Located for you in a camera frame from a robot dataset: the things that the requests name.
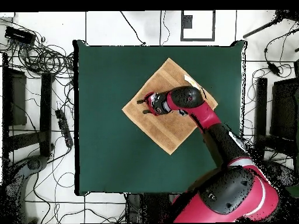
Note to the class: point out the orange terry towel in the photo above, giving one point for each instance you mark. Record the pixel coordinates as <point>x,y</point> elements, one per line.
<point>168,133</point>

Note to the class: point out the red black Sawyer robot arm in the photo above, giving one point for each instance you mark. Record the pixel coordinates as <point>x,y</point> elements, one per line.
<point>205,116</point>

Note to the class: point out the dark green table cloth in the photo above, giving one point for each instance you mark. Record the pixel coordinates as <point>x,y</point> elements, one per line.
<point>105,151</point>

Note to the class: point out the black power strip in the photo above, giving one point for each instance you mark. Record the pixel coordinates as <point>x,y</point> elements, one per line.
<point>64,128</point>

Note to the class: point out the grey curved base leg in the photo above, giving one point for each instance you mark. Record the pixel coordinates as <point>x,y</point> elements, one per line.
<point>281,173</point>
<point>32,164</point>

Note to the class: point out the black power adapter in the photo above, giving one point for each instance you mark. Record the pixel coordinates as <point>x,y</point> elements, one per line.
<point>273,68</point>

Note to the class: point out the black tripod leg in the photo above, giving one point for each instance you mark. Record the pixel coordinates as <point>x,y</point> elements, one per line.
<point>259,29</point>

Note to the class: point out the black rectangular floor frame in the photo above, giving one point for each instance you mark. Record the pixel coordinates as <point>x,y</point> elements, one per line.
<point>181,28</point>

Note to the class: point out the black metal stand frame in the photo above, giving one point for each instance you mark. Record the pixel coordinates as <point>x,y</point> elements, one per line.
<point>261,105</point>
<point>45,105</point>

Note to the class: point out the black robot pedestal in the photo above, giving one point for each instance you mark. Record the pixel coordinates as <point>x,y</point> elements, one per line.
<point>151,207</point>

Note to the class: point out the black network switch box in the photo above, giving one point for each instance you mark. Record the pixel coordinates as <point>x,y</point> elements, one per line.
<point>19,35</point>

